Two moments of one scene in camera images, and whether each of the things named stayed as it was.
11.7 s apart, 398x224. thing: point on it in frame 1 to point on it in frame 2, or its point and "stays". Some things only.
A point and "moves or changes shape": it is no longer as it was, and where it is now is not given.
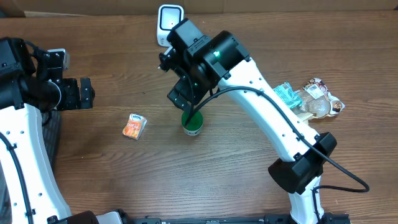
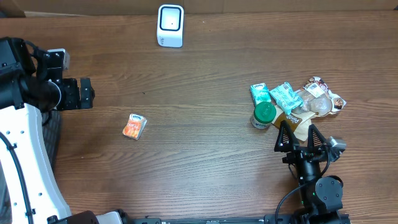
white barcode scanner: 168,15 stays
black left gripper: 75,101 stays
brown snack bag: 316,101 stays
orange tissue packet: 134,126 stays
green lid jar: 194,126 moves or changes shape
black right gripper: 183,89 to 290,144
